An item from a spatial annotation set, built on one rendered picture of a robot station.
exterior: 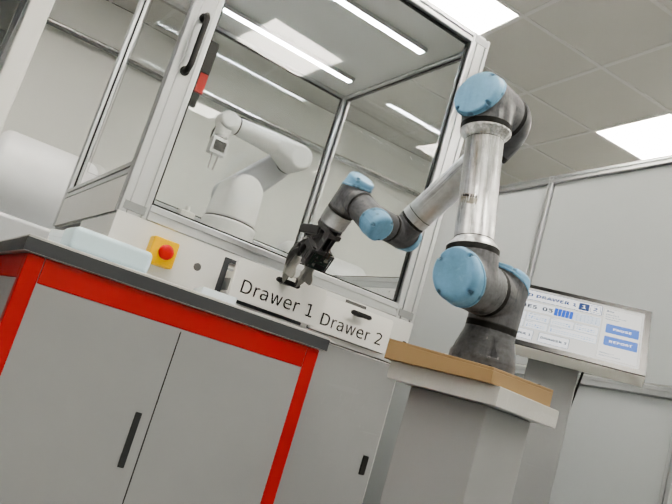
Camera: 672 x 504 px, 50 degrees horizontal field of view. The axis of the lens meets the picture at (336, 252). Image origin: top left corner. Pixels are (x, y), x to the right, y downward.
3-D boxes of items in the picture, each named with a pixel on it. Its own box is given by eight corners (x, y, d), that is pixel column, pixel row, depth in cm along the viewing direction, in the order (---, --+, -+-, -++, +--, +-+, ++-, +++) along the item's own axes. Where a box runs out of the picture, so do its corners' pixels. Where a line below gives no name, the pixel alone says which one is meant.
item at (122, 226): (401, 366, 233) (413, 323, 236) (98, 261, 184) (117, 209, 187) (272, 340, 314) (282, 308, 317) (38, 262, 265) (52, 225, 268)
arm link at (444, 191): (531, 107, 180) (392, 234, 196) (511, 86, 172) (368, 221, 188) (556, 134, 172) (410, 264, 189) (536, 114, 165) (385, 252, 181)
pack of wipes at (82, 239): (131, 274, 141) (139, 253, 142) (147, 275, 133) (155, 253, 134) (56, 248, 133) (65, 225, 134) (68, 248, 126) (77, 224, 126)
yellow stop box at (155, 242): (172, 269, 189) (181, 244, 190) (147, 260, 185) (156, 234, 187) (166, 269, 193) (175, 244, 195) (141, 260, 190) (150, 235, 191)
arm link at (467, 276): (509, 318, 154) (530, 90, 168) (474, 300, 143) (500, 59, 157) (460, 317, 161) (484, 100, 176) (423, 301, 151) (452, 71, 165)
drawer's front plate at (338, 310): (384, 354, 228) (394, 321, 230) (309, 327, 214) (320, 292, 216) (381, 353, 229) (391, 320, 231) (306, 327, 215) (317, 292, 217)
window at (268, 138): (395, 302, 234) (468, 43, 252) (150, 204, 193) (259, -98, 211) (394, 302, 235) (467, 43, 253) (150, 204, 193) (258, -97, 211)
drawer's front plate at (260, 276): (316, 327, 205) (327, 291, 207) (227, 295, 191) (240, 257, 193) (313, 327, 207) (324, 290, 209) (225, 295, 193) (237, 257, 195)
